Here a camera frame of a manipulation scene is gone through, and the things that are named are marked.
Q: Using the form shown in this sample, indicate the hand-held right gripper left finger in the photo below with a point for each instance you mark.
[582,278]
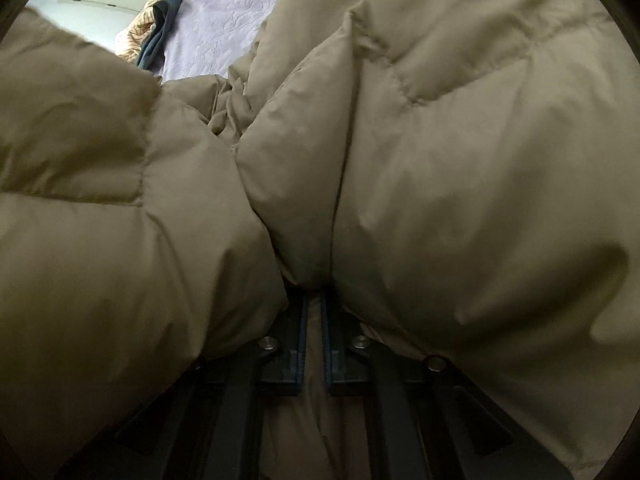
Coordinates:
[300,345]

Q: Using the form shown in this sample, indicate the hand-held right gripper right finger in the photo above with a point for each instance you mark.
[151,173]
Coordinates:
[328,347]

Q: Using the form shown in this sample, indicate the khaki puffer jacket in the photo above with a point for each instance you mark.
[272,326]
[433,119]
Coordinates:
[450,185]

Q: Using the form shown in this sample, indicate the purple embossed blanket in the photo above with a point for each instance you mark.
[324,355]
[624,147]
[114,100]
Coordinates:
[225,20]

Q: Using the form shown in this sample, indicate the dark denim jeans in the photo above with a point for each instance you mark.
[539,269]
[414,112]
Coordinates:
[160,35]

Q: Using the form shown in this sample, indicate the beige striped garment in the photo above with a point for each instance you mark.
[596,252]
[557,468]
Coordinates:
[136,32]

